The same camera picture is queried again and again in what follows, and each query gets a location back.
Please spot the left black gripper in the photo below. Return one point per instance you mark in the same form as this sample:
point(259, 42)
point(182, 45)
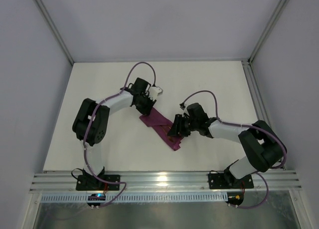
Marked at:
point(145, 104)

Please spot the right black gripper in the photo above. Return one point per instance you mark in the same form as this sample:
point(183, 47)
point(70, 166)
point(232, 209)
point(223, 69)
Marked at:
point(178, 124)

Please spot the purple satin napkin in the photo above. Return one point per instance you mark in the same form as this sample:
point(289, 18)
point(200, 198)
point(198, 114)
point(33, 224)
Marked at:
point(155, 120)

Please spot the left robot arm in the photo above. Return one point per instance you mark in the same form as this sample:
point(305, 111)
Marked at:
point(91, 122)

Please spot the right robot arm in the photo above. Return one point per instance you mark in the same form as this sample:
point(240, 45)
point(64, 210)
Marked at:
point(263, 149)

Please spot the right controller board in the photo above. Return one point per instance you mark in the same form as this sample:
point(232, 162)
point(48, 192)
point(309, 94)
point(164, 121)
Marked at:
point(234, 200)

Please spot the controller board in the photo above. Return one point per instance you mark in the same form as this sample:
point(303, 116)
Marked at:
point(96, 199)
point(234, 200)

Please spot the left controller board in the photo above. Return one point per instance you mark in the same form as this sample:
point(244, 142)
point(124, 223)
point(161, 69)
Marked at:
point(96, 199)

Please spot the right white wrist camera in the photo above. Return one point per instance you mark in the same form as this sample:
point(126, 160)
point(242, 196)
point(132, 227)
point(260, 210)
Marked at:
point(183, 107)

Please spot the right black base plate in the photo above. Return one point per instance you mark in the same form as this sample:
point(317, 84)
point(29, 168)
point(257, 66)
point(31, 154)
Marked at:
point(221, 180)

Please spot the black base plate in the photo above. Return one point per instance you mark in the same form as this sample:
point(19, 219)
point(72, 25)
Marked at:
point(90, 183)
point(221, 180)

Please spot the slotted grey cable duct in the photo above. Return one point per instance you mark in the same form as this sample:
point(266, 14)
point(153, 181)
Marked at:
point(138, 197)

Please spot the right side aluminium rail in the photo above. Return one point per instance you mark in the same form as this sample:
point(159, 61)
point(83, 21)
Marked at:
point(256, 96)

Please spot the aluminium rail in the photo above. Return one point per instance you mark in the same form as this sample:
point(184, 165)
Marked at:
point(256, 96)
point(171, 181)

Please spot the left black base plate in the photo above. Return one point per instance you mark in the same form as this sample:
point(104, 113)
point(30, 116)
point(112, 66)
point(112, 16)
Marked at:
point(90, 183)

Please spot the aluminium front rail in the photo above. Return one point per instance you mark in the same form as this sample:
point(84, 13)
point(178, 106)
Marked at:
point(171, 181)

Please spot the left aluminium frame post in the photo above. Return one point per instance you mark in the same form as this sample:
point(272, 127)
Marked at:
point(54, 30)

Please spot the aluminium frame post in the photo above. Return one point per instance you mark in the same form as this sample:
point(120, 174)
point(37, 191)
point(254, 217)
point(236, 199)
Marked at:
point(271, 23)
point(54, 30)

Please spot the right aluminium frame post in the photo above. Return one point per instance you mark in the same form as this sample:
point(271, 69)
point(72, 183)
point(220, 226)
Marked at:
point(271, 23)

